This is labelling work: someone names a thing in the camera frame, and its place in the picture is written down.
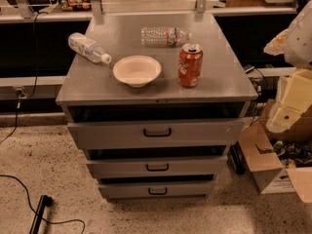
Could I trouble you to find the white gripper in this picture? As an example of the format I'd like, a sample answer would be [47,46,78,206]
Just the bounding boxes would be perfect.
[266,69,312,133]

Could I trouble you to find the clear water bottle red label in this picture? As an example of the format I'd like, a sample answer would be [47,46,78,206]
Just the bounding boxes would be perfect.
[141,26,192,47]

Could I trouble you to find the black hanging cable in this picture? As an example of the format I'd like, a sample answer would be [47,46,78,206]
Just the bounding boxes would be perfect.
[0,12,41,144]

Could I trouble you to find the clear water bottle white label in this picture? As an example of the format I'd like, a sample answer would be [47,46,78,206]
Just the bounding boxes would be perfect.
[68,32,111,63]

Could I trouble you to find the items inside cardboard box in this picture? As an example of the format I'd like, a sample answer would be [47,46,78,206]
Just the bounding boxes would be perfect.
[273,140,312,169]

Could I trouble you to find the red soda can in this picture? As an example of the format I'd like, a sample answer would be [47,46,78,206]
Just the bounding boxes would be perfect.
[178,43,203,88]

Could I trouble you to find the grey drawer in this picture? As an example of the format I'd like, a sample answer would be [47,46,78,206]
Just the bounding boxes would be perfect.
[98,180,215,200]
[87,156,227,178]
[68,119,245,149]

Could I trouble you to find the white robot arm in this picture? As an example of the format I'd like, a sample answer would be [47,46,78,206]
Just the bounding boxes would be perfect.
[264,1,312,133]

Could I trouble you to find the black floor cable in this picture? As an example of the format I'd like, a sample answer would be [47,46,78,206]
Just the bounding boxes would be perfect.
[0,174,86,234]

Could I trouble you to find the brown cardboard box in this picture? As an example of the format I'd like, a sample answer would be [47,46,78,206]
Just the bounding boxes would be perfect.
[238,99,312,203]

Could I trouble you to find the grey metal drawer cabinet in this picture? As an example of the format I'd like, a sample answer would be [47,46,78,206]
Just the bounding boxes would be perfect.
[55,11,259,202]

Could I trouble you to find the grey top drawer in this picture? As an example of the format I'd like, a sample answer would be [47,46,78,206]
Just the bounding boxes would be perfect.
[68,119,245,149]

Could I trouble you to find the grey bottom drawer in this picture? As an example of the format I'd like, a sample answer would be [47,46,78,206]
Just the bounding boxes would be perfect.
[98,180,215,200]

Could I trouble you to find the black bar on floor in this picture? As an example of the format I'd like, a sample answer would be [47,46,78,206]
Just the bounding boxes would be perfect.
[29,195,53,234]

